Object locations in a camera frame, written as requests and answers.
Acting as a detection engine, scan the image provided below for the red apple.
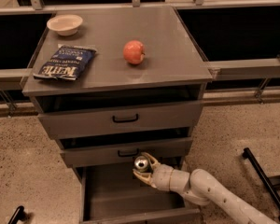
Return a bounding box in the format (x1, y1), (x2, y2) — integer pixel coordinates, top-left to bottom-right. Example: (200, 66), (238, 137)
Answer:
(123, 40), (145, 65)

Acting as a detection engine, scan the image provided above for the grey drawer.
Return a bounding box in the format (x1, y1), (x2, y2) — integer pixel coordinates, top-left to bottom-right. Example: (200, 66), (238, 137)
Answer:
(38, 101), (203, 139)
(61, 137), (192, 167)
(79, 161), (201, 224)

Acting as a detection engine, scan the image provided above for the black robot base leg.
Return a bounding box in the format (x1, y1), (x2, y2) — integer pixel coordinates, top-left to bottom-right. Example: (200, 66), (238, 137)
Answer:
(242, 147), (280, 222)

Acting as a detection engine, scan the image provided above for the middle grey drawer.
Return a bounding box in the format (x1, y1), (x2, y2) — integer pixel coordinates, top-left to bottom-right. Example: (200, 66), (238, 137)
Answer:
(61, 137), (192, 167)

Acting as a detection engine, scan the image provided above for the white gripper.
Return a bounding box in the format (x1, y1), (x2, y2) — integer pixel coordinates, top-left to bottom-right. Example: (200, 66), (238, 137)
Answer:
(133, 152), (174, 191)

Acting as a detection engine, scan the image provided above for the black object bottom left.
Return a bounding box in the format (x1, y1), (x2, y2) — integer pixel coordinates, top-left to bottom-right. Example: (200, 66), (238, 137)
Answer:
(7, 205), (26, 224)

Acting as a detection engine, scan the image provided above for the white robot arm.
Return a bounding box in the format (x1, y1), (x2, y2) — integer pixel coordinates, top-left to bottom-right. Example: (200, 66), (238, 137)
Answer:
(133, 152), (277, 224)

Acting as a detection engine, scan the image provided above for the grey metal railing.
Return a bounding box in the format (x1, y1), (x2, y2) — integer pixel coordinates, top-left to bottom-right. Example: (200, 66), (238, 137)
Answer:
(0, 0), (280, 110)

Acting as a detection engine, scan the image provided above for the white ceramic bowl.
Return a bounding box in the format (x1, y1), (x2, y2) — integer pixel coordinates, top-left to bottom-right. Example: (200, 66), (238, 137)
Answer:
(47, 15), (83, 36)

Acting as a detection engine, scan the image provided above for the green soda can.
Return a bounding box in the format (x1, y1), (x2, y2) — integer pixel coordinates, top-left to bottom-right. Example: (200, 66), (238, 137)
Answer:
(134, 155), (150, 173)

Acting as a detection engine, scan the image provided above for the blue Kettle chips bag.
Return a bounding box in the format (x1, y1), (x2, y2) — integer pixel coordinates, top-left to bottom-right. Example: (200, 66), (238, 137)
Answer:
(34, 45), (96, 81)

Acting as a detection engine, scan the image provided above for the top grey drawer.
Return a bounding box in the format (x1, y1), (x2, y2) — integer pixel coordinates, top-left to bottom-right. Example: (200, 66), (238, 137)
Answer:
(38, 101), (203, 139)

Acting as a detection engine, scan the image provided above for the bottom grey drawer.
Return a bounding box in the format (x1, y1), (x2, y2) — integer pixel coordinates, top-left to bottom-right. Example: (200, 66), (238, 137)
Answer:
(79, 161), (201, 224)

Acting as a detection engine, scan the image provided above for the grey drawer cabinet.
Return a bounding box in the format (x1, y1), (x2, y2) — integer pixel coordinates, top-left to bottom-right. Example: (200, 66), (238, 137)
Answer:
(21, 6), (213, 224)

